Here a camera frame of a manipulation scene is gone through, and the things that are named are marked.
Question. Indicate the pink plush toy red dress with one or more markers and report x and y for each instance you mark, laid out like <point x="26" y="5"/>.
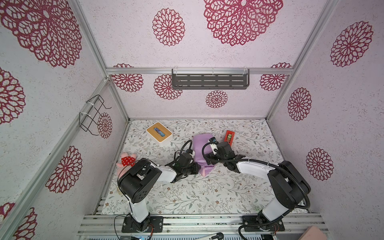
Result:
<point x="127" y="162"/>

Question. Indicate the red tape dispenser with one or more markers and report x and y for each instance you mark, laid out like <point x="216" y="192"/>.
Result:
<point x="229" y="137"/>

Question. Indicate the black knob handle front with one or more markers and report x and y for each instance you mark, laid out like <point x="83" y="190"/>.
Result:
<point x="216" y="236"/>

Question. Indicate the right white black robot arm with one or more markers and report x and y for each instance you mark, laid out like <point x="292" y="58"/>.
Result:
<point x="289" y="187"/>

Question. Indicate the pink object bottom right corner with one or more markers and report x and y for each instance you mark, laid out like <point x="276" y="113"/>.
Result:
<point x="313" y="233"/>

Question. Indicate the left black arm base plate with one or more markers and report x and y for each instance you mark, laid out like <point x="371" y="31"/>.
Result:
<point x="148" y="225"/>

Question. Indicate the grey slotted wall shelf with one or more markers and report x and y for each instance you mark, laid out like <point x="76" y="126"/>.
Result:
<point x="210" y="81"/>

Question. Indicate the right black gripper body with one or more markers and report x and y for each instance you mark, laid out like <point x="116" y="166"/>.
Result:
<point x="214" y="159"/>

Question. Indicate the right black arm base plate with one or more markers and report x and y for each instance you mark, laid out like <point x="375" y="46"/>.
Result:
<point x="256" y="223"/>

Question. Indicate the white box with wooden lid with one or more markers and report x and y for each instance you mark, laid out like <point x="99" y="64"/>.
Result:
<point x="160" y="141"/>

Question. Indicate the black wire wall rack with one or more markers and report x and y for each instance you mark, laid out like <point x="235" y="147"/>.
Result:
<point x="96" y="121"/>

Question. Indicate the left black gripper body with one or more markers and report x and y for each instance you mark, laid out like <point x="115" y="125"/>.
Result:
<point x="193" y="169"/>

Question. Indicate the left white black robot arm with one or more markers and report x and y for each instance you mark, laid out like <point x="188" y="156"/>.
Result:
<point x="136" y="181"/>

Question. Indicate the blue item on wooden lid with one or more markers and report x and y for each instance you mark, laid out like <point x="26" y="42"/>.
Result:
<point x="159" y="132"/>

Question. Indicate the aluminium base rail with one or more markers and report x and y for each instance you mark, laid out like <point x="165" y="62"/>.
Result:
<point x="187" y="225"/>

